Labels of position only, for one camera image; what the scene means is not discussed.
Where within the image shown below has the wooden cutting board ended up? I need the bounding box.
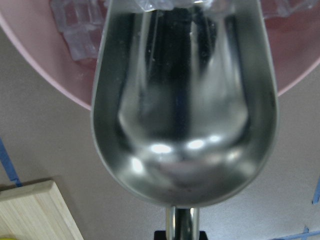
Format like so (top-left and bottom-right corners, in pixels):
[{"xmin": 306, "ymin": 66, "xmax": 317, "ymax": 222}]
[{"xmin": 0, "ymin": 180, "xmax": 83, "ymax": 240}]

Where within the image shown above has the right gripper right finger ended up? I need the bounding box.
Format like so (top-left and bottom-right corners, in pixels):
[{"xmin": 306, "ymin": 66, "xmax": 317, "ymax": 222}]
[{"xmin": 199, "ymin": 230, "xmax": 208, "ymax": 240}]

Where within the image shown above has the metal ice scoop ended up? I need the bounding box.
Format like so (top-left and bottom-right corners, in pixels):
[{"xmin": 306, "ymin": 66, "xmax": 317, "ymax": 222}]
[{"xmin": 91, "ymin": 0, "xmax": 278, "ymax": 240}]

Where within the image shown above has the clear ice cubes pile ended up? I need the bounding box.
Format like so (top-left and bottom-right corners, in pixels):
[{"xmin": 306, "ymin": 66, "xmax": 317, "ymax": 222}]
[{"xmin": 49, "ymin": 0, "xmax": 318, "ymax": 61}]

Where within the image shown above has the pink bowl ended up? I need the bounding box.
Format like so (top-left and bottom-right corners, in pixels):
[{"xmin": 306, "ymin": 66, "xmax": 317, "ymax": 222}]
[{"xmin": 0, "ymin": 0, "xmax": 320, "ymax": 109}]

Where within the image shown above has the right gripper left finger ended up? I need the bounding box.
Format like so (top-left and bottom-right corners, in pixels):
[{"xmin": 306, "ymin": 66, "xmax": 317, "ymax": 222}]
[{"xmin": 153, "ymin": 230, "xmax": 166, "ymax": 240}]

